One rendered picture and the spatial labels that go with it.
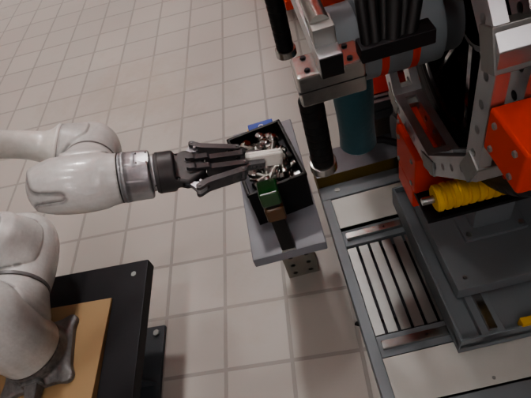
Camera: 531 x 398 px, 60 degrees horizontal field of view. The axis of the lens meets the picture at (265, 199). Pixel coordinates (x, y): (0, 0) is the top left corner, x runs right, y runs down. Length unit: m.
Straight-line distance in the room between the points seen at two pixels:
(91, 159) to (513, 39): 0.64
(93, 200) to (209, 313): 0.81
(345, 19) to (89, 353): 0.96
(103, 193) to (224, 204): 0.99
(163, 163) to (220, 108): 1.38
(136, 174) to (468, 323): 0.88
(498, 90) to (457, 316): 0.76
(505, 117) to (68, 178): 0.65
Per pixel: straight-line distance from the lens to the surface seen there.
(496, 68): 0.60
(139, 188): 0.81
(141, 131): 2.25
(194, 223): 1.75
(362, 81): 0.63
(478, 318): 1.26
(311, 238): 1.04
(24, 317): 1.16
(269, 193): 0.86
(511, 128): 0.61
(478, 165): 0.72
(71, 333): 1.31
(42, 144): 0.98
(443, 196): 0.99
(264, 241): 1.06
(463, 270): 1.25
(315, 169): 0.74
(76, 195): 0.82
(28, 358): 1.21
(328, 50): 0.59
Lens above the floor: 1.31
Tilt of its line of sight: 49 degrees down
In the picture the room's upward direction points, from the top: 21 degrees counter-clockwise
